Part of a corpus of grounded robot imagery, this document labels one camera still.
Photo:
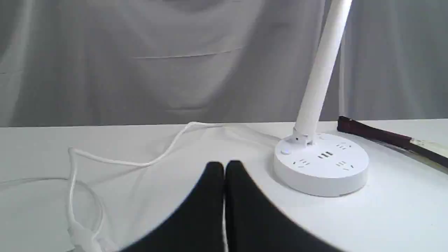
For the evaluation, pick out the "grey backdrop curtain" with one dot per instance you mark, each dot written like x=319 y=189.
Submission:
x=141 y=62

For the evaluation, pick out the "folding paper fan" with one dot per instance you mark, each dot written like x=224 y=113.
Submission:
x=430 y=150

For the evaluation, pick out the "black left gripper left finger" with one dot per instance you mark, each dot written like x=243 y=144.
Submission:
x=197 y=224

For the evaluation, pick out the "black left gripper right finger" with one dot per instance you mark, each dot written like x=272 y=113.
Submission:
x=254 y=224

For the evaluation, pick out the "white desk lamp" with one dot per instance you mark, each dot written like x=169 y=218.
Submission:
x=321 y=164

